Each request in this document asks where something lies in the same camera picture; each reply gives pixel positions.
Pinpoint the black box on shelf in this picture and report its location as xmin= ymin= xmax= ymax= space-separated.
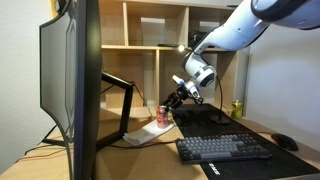
xmin=188 ymin=29 xmax=208 ymax=48

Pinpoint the black monitor stand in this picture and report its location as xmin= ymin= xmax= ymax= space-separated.
xmin=41 ymin=70 xmax=136 ymax=151

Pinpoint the black grey mechanical keyboard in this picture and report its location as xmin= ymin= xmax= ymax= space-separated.
xmin=175 ymin=133 xmax=273 ymax=165

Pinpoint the black desk mat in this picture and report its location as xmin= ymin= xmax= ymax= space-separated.
xmin=171 ymin=103 xmax=320 ymax=180

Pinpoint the white paper towel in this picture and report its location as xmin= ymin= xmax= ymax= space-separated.
xmin=122 ymin=119 xmax=176 ymax=147

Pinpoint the pink soda can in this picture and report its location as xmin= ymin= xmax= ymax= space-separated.
xmin=156 ymin=105 xmax=170 ymax=130

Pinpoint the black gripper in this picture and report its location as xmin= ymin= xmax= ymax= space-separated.
xmin=161 ymin=84 xmax=203 ymax=112

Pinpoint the black curved monitor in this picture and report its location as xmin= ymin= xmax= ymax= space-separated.
xmin=39 ymin=0 xmax=103 ymax=180

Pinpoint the black computer mouse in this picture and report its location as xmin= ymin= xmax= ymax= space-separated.
xmin=270 ymin=133 xmax=300 ymax=152

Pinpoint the black gooseneck desk lamp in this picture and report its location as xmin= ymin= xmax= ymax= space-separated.
xmin=177 ymin=44 xmax=232 ymax=127

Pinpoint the dark red keyboard cable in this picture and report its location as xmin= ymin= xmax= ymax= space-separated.
xmin=109 ymin=139 xmax=178 ymax=150

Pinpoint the flat black device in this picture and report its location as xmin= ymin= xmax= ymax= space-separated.
xmin=157 ymin=42 xmax=180 ymax=48

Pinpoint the light wood shelf unit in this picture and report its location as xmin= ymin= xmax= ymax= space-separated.
xmin=98 ymin=0 xmax=251 ymax=113

